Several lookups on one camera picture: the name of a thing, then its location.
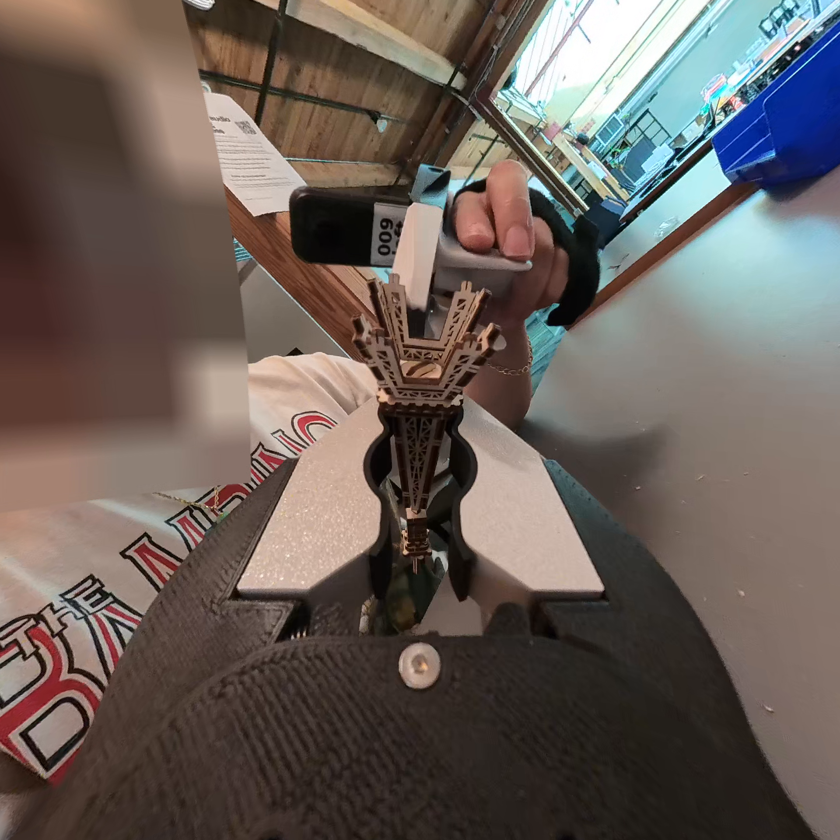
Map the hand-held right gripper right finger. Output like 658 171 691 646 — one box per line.
449 397 605 616

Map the gold chain bracelet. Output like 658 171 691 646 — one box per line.
484 335 534 379

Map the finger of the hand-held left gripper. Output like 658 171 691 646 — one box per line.
392 203 442 313

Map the person's left hand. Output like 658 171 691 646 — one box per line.
453 159 568 309

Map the white printed notice sheet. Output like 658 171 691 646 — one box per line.
202 92 307 217

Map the white printed t-shirt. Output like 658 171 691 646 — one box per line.
0 353 380 785

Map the person's left forearm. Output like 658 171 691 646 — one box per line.
459 303 559 424

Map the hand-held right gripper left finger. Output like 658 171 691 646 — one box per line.
236 397 396 603

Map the blue plastic bin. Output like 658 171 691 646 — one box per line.
712 46 840 189

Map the wooden tower model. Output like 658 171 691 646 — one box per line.
351 272 506 578

